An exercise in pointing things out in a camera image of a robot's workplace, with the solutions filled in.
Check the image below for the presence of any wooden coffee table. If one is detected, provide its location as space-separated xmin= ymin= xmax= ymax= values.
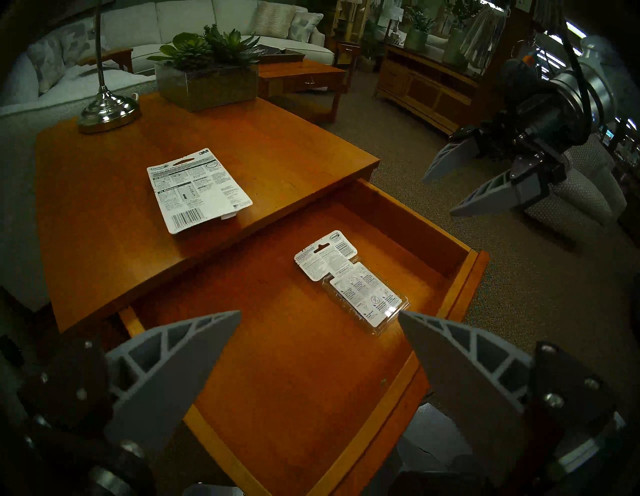
xmin=255 ymin=47 xmax=351 ymax=125

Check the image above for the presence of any black right camera cable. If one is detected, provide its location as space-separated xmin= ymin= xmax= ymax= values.
xmin=557 ymin=15 xmax=601 ymax=131

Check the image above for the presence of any wooden drawer with metal handle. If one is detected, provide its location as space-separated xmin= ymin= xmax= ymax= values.
xmin=119 ymin=179 xmax=491 ymax=496

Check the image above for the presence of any white shade table lamp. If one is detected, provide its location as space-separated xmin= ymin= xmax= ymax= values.
xmin=77 ymin=0 xmax=142 ymax=135

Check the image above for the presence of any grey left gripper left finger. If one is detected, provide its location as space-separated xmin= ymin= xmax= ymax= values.
xmin=17 ymin=310 xmax=243 ymax=466

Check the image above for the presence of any succulent planter box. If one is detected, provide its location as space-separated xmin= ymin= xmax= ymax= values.
xmin=146 ymin=24 xmax=266 ymax=113

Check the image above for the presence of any cream sectional sofa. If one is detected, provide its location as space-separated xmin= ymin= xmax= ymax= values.
xmin=0 ymin=0 xmax=336 ymax=313

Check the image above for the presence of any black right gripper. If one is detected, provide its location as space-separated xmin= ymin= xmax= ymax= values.
xmin=422 ymin=95 xmax=581 ymax=218

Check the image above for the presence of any large Command hooks card package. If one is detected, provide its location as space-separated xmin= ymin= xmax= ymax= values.
xmin=146 ymin=148 xmax=253 ymax=235

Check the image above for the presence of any arched wooden cabinet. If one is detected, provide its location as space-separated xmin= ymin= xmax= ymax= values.
xmin=332 ymin=0 xmax=371 ymax=43

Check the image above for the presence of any plastic wrapped lampshade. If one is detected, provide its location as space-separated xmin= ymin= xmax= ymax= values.
xmin=460 ymin=5 xmax=511 ymax=71

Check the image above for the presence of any striped beige throw pillow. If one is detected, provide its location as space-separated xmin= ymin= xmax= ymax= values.
xmin=250 ymin=0 xmax=297 ymax=40

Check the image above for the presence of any small clear Command blister package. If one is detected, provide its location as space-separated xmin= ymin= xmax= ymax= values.
xmin=294 ymin=230 xmax=411 ymax=335

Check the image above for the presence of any dark red end table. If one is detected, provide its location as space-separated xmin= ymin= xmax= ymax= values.
xmin=330 ymin=40 xmax=362 ymax=71

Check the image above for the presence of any potted green plant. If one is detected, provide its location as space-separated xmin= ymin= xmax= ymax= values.
xmin=402 ymin=5 xmax=436 ymax=53

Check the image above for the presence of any grey patterned throw pillow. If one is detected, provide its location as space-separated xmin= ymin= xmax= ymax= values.
xmin=60 ymin=17 xmax=108 ymax=66
xmin=27 ymin=35 xmax=66 ymax=93
xmin=287 ymin=11 xmax=325 ymax=45

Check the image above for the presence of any orange wooden end table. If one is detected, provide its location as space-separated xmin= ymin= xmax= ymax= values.
xmin=35 ymin=92 xmax=381 ymax=333

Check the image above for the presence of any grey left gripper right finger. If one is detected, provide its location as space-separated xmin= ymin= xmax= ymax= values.
xmin=398 ymin=310 xmax=623 ymax=481

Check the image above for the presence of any small wooden side table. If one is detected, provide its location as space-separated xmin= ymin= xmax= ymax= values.
xmin=77 ymin=47 xmax=135 ymax=73

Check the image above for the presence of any wooden sideboard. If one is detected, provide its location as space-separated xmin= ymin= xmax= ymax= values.
xmin=375 ymin=44 xmax=501 ymax=136

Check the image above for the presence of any dark wooden tray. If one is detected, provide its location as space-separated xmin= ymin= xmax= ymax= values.
xmin=257 ymin=45 xmax=306 ymax=65

